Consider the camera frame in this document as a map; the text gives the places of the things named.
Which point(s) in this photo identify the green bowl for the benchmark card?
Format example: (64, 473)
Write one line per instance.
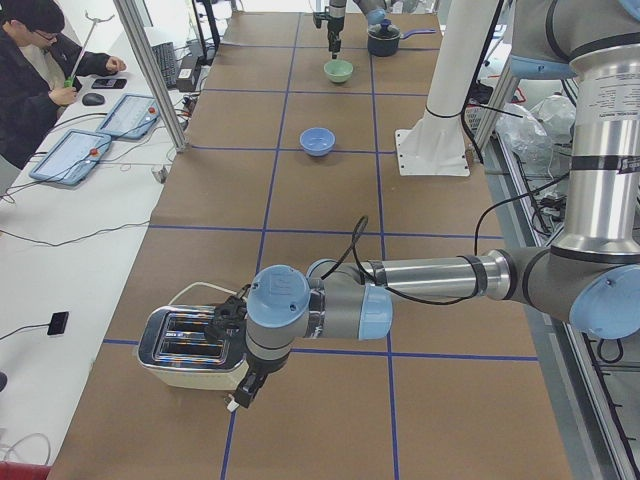
(338, 71)

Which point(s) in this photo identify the blue teach pendant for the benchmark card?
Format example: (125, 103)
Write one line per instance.
(131, 118)
(72, 158)

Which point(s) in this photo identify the small metal cup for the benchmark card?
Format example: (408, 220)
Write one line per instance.
(160, 173)

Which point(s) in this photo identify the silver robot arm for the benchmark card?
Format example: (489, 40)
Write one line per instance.
(588, 277)
(373, 11)

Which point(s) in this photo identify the seated person in black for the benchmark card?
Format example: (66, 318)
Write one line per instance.
(39, 71)

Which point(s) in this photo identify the far blue teach pendant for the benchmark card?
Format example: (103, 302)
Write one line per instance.
(131, 118)

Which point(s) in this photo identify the black computer mouse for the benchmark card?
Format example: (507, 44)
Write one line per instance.
(93, 99)

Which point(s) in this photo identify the black smartphone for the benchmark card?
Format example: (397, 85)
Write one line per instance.
(109, 83)

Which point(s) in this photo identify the blue bowl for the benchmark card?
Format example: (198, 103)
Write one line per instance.
(317, 141)

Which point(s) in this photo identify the near blue teach pendant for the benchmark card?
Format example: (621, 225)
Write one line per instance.
(72, 158)

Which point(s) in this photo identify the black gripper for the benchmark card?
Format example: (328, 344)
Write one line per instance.
(336, 15)
(262, 367)

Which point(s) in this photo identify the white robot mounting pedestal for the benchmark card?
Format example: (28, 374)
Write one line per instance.
(435, 146)

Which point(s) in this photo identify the cream toaster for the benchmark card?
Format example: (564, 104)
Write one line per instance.
(177, 348)

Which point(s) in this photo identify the black keyboard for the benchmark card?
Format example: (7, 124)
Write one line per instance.
(164, 54)

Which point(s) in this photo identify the dark blue saucepan with lid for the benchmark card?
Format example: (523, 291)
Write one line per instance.
(384, 38)

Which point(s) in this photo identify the aluminium frame post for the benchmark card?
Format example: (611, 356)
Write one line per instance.
(134, 29)

